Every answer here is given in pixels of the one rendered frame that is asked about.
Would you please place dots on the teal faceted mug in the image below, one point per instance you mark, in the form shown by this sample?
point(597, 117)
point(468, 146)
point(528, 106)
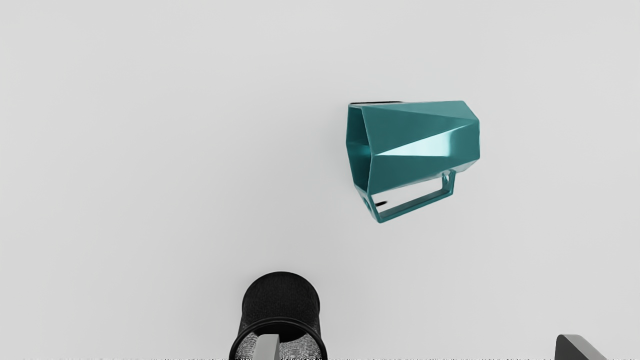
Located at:
point(415, 150)

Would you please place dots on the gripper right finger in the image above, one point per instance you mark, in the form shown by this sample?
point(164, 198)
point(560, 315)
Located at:
point(575, 350)

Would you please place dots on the black mesh pen holder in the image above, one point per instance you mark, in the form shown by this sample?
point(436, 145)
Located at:
point(280, 300)

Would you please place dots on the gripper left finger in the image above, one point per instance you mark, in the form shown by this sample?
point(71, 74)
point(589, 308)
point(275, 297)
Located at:
point(267, 349)

